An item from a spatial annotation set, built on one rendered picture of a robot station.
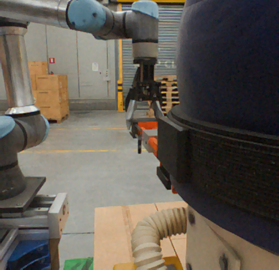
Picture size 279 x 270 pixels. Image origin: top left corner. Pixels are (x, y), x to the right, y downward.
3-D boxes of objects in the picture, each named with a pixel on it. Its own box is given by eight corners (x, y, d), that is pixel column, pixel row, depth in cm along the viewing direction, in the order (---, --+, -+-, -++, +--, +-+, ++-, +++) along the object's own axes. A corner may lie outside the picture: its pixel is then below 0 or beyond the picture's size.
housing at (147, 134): (173, 151, 65) (174, 134, 64) (146, 153, 63) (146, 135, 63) (165, 144, 71) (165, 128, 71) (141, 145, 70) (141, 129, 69)
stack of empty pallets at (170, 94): (187, 121, 758) (189, 76, 732) (149, 121, 751) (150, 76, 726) (178, 114, 884) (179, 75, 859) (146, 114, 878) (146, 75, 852)
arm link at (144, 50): (129, 45, 77) (156, 45, 78) (130, 61, 77) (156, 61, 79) (134, 42, 69) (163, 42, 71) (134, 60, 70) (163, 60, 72)
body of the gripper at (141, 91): (135, 103, 71) (134, 58, 69) (130, 100, 79) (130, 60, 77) (162, 102, 73) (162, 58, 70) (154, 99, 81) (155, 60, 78)
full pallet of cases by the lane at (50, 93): (60, 123, 730) (56, 60, 696) (23, 123, 724) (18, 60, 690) (69, 116, 848) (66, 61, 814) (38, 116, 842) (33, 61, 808)
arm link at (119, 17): (81, 7, 69) (120, 4, 66) (99, 15, 80) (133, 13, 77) (83, 38, 71) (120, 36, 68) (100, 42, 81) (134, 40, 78)
